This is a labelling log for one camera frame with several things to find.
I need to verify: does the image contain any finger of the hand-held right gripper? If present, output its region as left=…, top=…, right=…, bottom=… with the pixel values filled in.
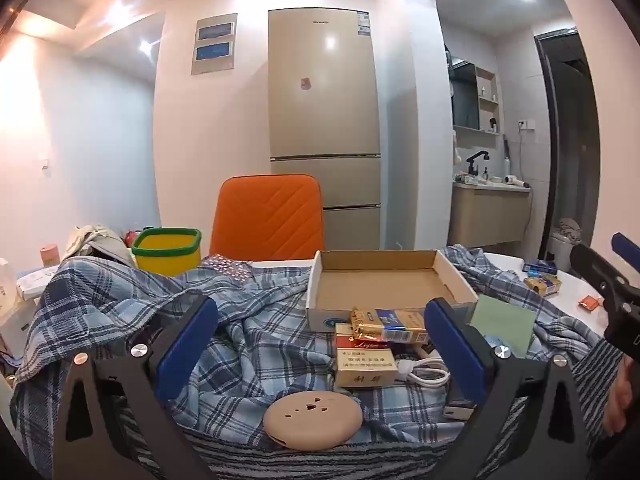
left=570, top=243, right=640, bottom=311
left=612, top=232, right=640, bottom=264

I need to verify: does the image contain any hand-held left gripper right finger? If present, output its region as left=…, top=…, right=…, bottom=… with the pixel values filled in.
left=424, top=297, right=591, bottom=480

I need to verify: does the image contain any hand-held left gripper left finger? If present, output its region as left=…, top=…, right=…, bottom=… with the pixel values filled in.
left=50, top=294, right=221, bottom=480

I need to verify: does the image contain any green cloth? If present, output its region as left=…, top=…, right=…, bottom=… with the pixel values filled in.
left=470, top=294, right=537, bottom=359

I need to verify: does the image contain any red and gold cigarette pack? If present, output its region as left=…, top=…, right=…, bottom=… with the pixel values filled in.
left=334, top=323, right=400, bottom=389

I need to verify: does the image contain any shallow cardboard box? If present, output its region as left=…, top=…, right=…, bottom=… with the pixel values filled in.
left=306, top=249, right=479, bottom=332

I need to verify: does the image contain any round beige case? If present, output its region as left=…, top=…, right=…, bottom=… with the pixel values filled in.
left=263, top=391, right=363, bottom=451

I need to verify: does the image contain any person's right hand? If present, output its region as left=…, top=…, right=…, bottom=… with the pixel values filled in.
left=602, top=354, right=640, bottom=437

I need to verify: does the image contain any white bin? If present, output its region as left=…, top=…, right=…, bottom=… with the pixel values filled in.
left=547, top=219, right=581, bottom=272

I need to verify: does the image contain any small gold pack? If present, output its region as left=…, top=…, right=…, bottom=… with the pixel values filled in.
left=525, top=274, right=562, bottom=297

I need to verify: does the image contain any blue plaid cloth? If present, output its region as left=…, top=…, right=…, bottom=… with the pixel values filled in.
left=10, top=245, right=608, bottom=448

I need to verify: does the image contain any gold and blue cigarette pack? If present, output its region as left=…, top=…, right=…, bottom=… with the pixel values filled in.
left=348, top=306, right=431, bottom=345

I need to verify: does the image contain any dotted cloth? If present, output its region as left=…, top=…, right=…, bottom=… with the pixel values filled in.
left=200, top=255, right=256, bottom=282

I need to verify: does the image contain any yellow bin with green rim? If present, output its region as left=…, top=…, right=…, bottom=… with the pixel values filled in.
left=131, top=227, right=202, bottom=277

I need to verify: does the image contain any beige vanity cabinet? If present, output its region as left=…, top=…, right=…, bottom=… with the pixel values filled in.
left=447, top=180, right=533, bottom=249

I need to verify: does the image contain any pile of clothes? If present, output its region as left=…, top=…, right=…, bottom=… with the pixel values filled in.
left=65, top=224, right=136, bottom=267

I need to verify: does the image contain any orange padded chair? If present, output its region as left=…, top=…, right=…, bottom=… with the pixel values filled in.
left=209, top=175, right=325, bottom=261

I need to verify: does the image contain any black faucet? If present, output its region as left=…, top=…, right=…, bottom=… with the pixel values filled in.
left=466, top=150, right=490, bottom=177

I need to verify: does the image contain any white wipes packet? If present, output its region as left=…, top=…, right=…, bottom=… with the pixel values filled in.
left=15, top=265, right=63, bottom=302

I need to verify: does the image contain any white box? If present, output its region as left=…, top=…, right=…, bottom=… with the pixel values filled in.
left=0, top=300, right=42, bottom=363

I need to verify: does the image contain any mirror cabinet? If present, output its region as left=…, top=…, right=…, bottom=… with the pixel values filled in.
left=447, top=60, right=481, bottom=129

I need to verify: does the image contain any beige three-door fridge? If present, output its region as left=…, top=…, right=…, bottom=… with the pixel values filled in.
left=267, top=8, right=383, bottom=261

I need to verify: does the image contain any coiled white cable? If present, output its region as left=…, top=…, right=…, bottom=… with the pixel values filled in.
left=395, top=344, right=451, bottom=390

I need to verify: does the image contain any dark door frame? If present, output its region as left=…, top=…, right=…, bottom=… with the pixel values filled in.
left=532, top=30, right=601, bottom=261

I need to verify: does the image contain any wall shelf niche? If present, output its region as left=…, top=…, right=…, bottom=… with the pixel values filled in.
left=475, top=66, right=501, bottom=135

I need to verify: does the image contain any grey wall panel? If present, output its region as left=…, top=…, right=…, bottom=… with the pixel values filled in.
left=191, top=12, right=238, bottom=77

